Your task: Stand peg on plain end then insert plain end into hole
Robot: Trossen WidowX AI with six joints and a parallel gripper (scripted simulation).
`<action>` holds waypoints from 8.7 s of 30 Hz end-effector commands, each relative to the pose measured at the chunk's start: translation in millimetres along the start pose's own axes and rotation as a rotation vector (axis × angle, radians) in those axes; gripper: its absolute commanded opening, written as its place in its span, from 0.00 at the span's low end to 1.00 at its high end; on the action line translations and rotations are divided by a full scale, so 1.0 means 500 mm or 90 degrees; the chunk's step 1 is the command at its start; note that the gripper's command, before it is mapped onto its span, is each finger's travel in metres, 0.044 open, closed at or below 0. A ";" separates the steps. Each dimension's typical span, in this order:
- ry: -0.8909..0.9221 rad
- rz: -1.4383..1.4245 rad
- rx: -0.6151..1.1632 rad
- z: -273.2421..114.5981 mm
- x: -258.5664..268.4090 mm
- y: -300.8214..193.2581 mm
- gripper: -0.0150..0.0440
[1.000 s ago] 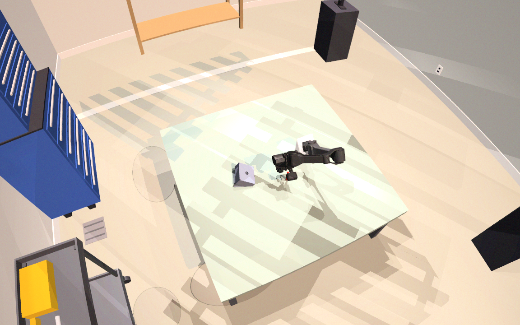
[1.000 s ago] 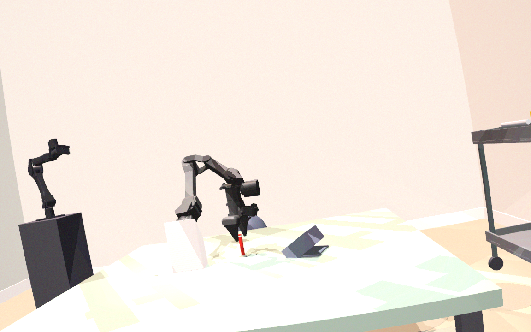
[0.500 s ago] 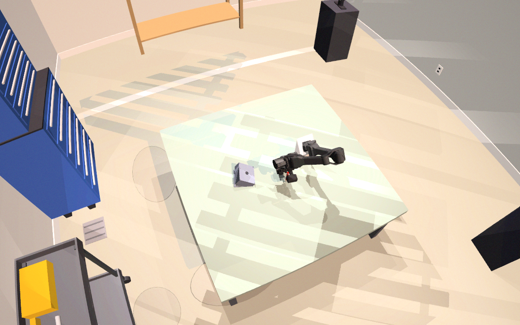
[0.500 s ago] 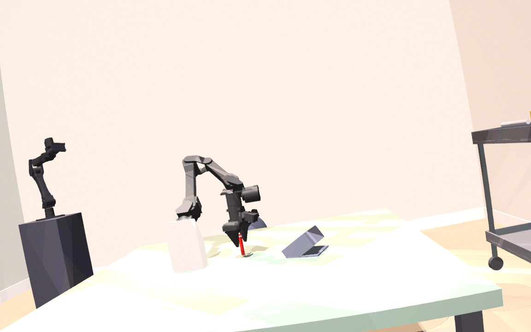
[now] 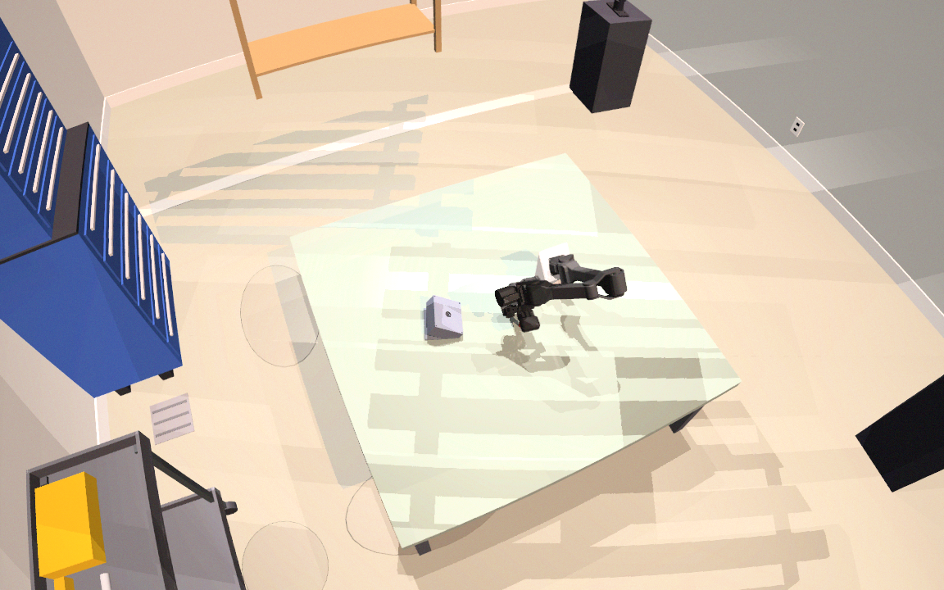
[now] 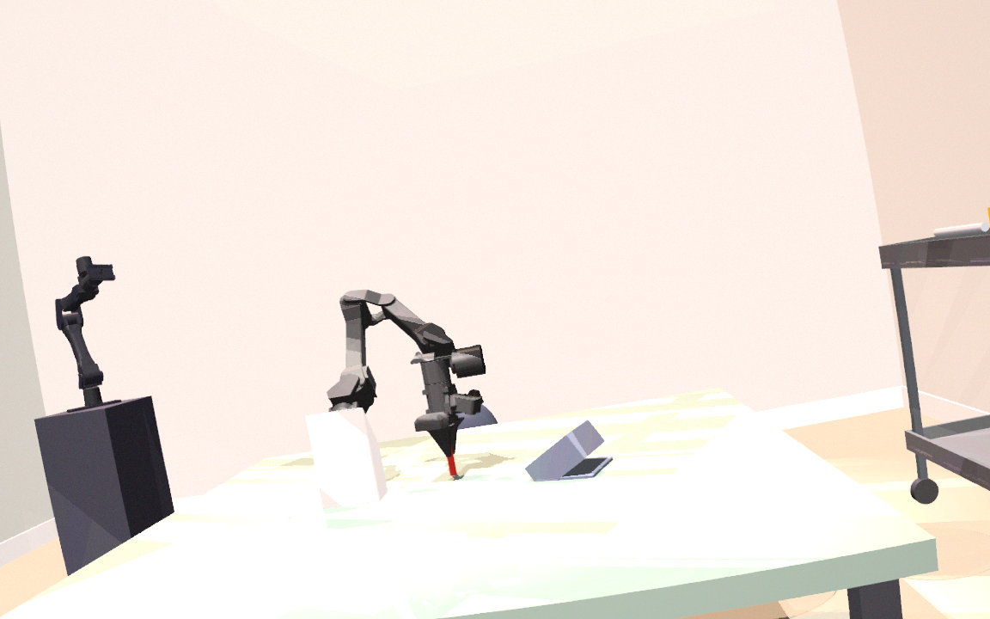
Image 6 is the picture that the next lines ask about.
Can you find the white square panel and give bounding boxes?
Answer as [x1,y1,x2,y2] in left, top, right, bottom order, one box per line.
[525,420,613,481]

